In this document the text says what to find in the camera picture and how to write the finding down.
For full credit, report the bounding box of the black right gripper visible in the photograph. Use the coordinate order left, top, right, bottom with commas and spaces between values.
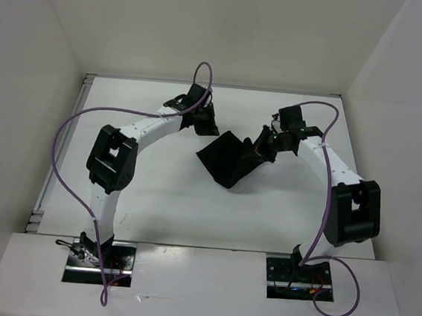
242, 123, 292, 165

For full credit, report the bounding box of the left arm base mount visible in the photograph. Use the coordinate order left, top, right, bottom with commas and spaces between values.
51, 235, 139, 289

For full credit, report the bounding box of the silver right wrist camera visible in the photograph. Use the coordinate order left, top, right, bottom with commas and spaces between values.
270, 114, 281, 133

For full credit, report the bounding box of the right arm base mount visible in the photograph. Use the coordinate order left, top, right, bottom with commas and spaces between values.
266, 256, 333, 302

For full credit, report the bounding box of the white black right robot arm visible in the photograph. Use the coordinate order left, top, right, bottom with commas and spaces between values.
253, 104, 381, 281

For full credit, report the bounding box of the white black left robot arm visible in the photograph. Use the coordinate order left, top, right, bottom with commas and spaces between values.
80, 83, 220, 267

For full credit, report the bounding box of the black skirt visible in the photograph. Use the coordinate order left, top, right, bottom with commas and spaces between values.
196, 131, 264, 189

